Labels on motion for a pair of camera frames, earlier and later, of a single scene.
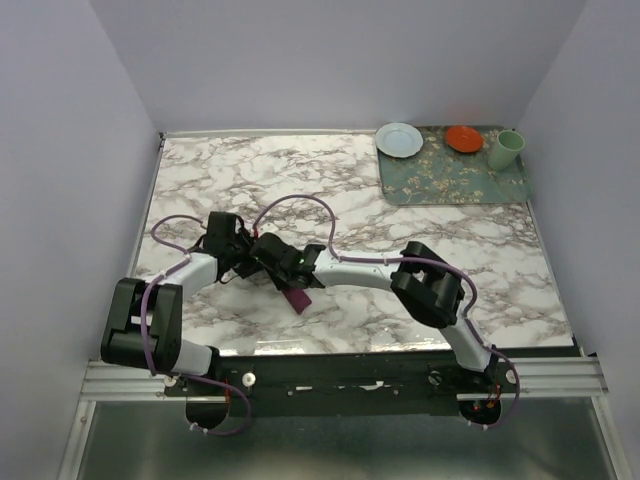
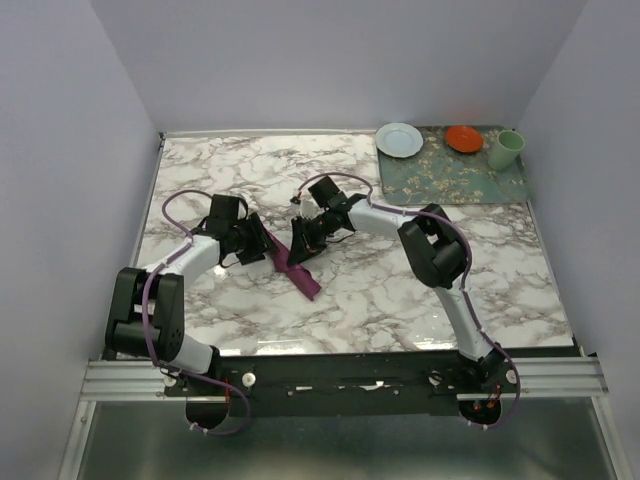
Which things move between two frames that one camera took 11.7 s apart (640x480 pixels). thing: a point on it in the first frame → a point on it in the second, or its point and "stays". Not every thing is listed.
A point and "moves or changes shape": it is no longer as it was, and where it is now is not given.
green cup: x=507 y=146 stays
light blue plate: x=399 y=140 stays
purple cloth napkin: x=299 y=299 moves or changes shape
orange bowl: x=463 y=138 stays
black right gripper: x=280 y=283 → x=303 y=245
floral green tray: x=438 y=174 stays
